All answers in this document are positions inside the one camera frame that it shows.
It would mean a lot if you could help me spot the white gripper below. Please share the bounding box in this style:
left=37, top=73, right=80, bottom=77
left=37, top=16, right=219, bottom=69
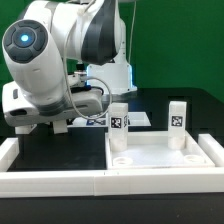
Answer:
left=2, top=82, right=103, bottom=127

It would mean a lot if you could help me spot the white square table top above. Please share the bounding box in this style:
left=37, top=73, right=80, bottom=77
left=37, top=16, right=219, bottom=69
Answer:
left=105, top=131, right=215, bottom=169

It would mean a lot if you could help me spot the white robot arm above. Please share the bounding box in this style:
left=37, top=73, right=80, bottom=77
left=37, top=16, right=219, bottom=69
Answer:
left=2, top=0, right=124, bottom=127

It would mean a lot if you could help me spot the white U-shaped fence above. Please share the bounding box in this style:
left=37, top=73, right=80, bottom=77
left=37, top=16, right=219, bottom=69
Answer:
left=0, top=134, right=224, bottom=198

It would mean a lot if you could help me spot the white marker sheet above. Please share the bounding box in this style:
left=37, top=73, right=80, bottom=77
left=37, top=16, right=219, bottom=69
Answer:
left=71, top=112, right=151, bottom=127

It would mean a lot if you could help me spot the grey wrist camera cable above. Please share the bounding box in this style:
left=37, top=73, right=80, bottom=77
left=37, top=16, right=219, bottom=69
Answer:
left=63, top=0, right=113, bottom=120

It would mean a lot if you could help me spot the black cable bundle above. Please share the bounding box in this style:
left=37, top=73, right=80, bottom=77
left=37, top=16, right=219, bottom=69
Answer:
left=66, top=64, right=101, bottom=93

